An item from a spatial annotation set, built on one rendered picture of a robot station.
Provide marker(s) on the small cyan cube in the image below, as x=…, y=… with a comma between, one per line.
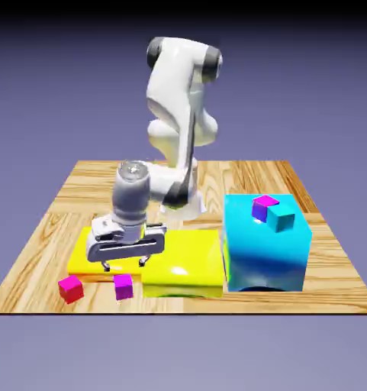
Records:
x=281, y=220

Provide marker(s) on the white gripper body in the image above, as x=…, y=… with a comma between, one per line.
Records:
x=125, y=251

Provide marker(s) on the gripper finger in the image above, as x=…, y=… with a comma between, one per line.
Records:
x=143, y=260
x=106, y=265

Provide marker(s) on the small magenta cube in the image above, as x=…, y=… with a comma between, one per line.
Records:
x=124, y=287

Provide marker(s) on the small purple cube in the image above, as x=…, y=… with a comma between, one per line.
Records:
x=260, y=209

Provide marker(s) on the small red cube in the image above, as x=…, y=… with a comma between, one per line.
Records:
x=70, y=290

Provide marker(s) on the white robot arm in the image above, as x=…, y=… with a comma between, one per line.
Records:
x=168, y=91

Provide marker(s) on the large cyan box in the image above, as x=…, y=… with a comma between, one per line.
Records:
x=262, y=259

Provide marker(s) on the large flat yellow box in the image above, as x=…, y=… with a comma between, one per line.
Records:
x=79, y=259

